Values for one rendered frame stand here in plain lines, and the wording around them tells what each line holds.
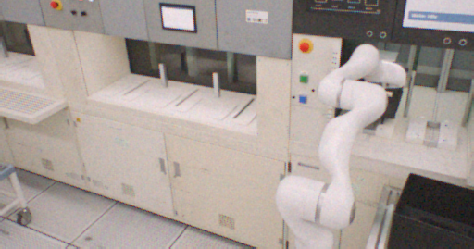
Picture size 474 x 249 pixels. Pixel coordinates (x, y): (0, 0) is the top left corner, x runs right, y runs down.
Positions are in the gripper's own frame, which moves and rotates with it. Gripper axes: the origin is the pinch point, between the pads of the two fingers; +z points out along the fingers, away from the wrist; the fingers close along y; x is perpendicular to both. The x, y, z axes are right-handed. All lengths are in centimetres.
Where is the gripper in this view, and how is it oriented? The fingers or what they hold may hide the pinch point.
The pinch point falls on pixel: (381, 59)
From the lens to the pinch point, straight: 210.4
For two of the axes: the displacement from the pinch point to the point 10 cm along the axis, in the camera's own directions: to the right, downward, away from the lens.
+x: -0.3, -8.8, -4.7
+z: 3.9, -4.5, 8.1
